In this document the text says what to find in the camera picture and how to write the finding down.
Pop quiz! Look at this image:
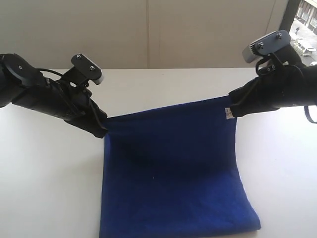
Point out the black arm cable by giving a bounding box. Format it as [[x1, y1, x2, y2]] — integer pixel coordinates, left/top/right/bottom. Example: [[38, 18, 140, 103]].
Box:
[[255, 58, 317, 124], [38, 68, 65, 80]]

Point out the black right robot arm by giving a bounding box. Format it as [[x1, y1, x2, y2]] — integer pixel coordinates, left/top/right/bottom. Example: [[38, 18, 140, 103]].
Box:
[[229, 65, 317, 117]]

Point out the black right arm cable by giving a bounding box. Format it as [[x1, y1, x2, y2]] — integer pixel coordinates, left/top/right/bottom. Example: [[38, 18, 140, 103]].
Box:
[[255, 58, 317, 124]]

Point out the white bus outside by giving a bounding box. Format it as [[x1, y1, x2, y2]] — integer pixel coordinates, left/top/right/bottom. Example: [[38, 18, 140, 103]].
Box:
[[295, 40, 317, 57]]

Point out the blue microfiber towel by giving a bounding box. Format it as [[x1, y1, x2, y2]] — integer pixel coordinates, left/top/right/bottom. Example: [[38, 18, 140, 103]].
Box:
[[99, 96, 261, 238]]

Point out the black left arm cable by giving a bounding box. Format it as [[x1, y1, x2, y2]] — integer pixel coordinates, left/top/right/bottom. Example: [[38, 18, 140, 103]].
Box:
[[38, 68, 65, 80]]

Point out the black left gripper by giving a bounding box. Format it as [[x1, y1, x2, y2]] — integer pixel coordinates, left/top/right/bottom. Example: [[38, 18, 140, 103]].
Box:
[[56, 86, 108, 138]]

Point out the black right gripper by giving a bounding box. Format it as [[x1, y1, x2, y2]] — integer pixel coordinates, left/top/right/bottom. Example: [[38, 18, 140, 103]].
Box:
[[228, 72, 285, 117]]

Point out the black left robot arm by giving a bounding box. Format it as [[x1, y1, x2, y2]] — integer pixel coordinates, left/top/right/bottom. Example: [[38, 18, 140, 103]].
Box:
[[0, 54, 107, 138]]

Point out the dark window frame post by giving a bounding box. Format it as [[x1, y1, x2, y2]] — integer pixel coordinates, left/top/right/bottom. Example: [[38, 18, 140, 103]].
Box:
[[278, 0, 301, 32]]

